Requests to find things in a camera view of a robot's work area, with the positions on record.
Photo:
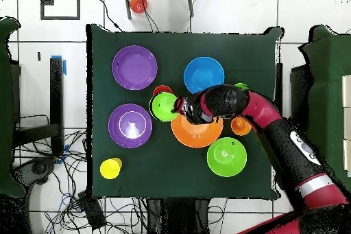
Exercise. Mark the black post stand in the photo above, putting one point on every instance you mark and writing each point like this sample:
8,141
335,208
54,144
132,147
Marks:
56,94

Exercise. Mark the dark green tablecloth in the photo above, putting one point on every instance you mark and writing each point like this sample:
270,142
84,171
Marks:
175,44

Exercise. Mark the red cup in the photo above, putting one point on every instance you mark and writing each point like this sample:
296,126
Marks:
162,89

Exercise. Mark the grey black machine base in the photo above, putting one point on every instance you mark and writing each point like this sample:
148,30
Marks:
35,168

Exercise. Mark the large green bowl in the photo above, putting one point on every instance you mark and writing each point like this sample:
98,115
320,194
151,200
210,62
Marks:
235,162

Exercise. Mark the grey camera stand legs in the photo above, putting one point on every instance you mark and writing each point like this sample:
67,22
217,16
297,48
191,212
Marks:
127,3

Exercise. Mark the green cup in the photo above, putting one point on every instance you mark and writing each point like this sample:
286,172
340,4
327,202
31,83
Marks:
241,85

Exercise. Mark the neighbouring green table cloth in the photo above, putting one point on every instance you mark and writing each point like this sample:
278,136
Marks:
326,80
5,107

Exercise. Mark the large orange bowl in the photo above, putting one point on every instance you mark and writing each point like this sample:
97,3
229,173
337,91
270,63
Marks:
196,135

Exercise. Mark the white boxes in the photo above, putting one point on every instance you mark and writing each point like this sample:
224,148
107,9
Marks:
347,124

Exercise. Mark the blue bowl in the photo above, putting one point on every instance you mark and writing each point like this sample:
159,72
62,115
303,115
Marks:
203,65

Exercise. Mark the small orange bowl on floor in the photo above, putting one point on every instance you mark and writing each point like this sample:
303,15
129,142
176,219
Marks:
138,4

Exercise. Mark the small green bowl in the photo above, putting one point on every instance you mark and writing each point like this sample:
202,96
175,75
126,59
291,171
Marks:
163,107

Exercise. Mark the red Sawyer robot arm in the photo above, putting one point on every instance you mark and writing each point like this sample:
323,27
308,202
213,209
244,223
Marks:
263,110

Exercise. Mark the black box on floor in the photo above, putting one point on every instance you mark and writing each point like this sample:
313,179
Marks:
93,212

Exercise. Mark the yellow cup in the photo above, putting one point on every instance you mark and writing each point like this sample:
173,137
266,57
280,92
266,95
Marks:
109,169

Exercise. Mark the purple bowl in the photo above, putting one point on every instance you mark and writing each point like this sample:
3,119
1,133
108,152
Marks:
134,55
114,125

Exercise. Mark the orange cup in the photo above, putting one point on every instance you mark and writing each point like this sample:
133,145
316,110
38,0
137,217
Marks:
241,127

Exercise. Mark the black square frame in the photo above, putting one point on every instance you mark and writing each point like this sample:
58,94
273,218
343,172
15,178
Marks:
78,3

